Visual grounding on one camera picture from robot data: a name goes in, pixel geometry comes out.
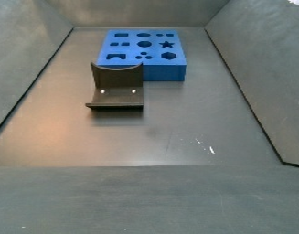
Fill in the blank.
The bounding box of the blue shape-sorter block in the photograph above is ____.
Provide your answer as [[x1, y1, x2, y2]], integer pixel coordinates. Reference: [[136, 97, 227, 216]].
[[96, 29, 187, 81]]

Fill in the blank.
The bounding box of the black curved holder stand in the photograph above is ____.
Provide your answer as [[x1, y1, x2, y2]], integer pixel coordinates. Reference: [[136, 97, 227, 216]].
[[85, 63, 144, 110]]

